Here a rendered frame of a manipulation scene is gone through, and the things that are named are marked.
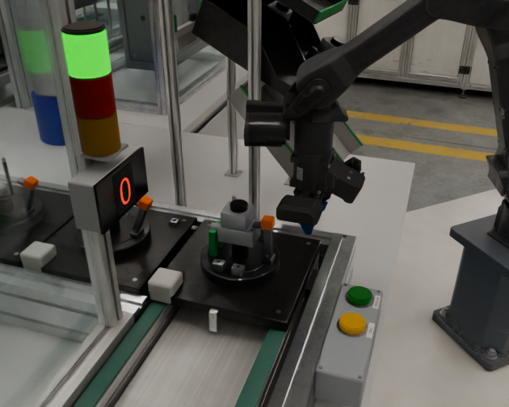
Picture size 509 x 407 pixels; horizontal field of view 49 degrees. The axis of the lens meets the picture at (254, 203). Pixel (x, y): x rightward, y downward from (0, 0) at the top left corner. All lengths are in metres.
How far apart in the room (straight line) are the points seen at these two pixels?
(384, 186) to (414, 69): 3.48
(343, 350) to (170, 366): 0.27
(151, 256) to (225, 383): 0.29
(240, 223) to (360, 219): 0.49
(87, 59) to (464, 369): 0.75
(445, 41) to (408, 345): 3.99
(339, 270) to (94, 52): 0.57
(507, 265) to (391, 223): 0.48
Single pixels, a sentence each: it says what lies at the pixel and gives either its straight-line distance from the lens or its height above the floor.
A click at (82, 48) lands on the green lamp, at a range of 0.68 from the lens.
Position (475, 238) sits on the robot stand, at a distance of 0.97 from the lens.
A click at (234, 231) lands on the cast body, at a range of 0.93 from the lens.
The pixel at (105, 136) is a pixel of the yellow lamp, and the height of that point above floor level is 1.29.
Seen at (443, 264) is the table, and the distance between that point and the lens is 1.24.
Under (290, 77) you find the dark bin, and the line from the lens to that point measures 1.12.
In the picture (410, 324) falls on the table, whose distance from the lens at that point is 1.08.
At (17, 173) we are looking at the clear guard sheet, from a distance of 0.67.
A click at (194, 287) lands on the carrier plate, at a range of 0.95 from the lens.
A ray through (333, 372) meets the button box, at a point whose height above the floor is 0.96.
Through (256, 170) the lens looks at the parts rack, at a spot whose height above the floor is 1.06.
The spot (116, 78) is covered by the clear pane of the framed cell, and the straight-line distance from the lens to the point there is 2.01.
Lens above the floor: 1.56
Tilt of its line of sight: 30 degrees down
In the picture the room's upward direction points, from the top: straight up
